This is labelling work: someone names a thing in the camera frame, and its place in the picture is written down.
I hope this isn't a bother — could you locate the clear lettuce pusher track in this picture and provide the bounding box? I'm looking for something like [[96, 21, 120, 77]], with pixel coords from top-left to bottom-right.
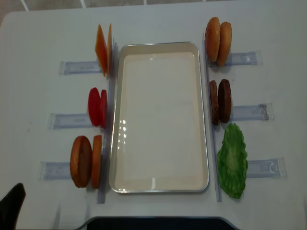
[[247, 158, 287, 178]]

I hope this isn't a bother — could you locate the clear left bun pusher track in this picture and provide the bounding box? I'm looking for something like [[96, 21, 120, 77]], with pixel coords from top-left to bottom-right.
[[38, 161, 71, 181]]

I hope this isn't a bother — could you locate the golden bun half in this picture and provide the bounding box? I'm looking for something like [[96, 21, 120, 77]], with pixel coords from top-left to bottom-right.
[[205, 17, 220, 62], [216, 22, 232, 66]]

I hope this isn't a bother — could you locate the white rectangular metal tray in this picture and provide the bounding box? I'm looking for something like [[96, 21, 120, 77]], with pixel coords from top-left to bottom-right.
[[108, 42, 209, 194]]

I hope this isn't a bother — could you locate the thin orange bun slice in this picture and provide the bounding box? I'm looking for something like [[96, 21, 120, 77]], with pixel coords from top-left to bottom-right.
[[92, 135, 102, 189]]

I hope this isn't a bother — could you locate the outer golden bun half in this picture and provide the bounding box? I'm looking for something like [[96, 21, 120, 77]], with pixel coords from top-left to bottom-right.
[[216, 22, 232, 66]]

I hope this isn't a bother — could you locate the inner golden bun half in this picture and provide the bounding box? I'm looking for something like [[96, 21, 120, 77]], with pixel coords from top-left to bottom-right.
[[205, 17, 220, 62]]

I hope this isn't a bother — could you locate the red tomato slice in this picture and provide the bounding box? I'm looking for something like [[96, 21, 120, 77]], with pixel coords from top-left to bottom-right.
[[88, 87, 100, 127], [99, 90, 107, 129]]

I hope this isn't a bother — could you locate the clear cheese pusher track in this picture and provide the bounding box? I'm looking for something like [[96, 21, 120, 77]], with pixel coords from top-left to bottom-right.
[[59, 61, 102, 75]]

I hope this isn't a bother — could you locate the clear acrylic rail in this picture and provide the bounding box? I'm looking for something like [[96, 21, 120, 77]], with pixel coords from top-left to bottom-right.
[[202, 33, 222, 202], [97, 40, 118, 204]]

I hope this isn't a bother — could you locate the right clear acrylic rail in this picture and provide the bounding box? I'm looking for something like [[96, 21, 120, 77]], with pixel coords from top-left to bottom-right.
[[202, 33, 222, 202]]

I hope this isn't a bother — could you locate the outer orange cheese slice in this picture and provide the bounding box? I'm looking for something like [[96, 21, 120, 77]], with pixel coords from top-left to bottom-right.
[[95, 24, 107, 77]]

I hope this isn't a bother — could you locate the clear patty pusher track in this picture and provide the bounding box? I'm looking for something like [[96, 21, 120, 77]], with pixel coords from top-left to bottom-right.
[[230, 103, 274, 122]]

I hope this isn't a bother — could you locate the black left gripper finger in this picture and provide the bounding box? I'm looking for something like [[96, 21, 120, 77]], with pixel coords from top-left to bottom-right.
[[0, 183, 26, 230]]

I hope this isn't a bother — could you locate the left clear acrylic rail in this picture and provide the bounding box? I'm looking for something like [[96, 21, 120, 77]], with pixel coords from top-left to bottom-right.
[[97, 40, 118, 204]]

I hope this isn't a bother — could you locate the clear bun pusher track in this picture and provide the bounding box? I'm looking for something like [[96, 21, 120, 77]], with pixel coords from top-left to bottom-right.
[[223, 50, 263, 67], [38, 161, 71, 181]]

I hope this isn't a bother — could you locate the brown meat patty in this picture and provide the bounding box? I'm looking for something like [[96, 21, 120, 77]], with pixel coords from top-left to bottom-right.
[[218, 79, 232, 123], [209, 80, 219, 126]]

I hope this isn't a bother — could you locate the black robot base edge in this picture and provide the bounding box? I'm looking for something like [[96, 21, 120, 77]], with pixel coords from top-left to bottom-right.
[[86, 217, 236, 230]]

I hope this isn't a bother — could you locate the inner red tomato slice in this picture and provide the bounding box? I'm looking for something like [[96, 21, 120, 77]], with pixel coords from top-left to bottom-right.
[[99, 90, 107, 129]]

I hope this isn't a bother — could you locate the large brown bun half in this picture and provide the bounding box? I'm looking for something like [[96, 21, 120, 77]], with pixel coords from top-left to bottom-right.
[[70, 136, 92, 188]]

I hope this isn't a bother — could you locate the clear right bun pusher track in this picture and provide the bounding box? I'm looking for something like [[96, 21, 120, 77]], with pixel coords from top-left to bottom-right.
[[223, 50, 263, 67]]

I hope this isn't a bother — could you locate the green lettuce leaf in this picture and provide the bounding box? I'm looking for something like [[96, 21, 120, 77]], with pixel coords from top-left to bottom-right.
[[217, 123, 248, 199]]

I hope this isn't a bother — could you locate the clear tomato pusher track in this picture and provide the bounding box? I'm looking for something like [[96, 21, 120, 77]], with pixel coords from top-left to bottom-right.
[[47, 113, 94, 130]]

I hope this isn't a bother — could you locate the outer brown meat patty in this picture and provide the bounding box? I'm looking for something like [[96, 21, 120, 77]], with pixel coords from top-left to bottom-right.
[[218, 79, 232, 123]]

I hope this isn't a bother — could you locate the inner brown meat patty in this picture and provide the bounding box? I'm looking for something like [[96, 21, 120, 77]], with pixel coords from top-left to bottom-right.
[[209, 80, 219, 126]]

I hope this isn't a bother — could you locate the outer red tomato slice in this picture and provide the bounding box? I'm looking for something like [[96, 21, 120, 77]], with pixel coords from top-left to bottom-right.
[[88, 87, 100, 127]]

